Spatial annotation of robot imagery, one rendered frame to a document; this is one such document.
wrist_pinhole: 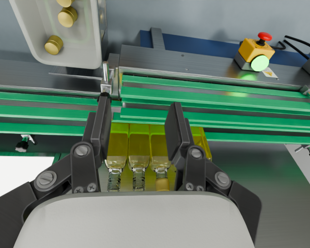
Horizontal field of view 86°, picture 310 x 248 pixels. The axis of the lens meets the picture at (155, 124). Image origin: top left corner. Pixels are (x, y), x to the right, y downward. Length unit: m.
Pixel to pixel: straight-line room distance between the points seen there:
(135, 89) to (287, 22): 0.70
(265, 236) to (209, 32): 0.74
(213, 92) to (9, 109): 0.54
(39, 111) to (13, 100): 0.09
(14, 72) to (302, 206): 1.05
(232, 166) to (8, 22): 0.99
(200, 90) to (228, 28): 0.39
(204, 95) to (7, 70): 0.58
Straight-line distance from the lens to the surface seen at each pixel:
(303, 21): 0.97
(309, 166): 2.52
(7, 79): 0.64
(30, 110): 0.54
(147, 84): 0.45
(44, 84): 0.58
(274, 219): 0.74
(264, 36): 0.61
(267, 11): 0.86
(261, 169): 0.81
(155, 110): 0.48
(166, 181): 0.42
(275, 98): 0.61
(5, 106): 0.58
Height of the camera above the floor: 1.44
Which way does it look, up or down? 39 degrees down
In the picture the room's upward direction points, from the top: 175 degrees clockwise
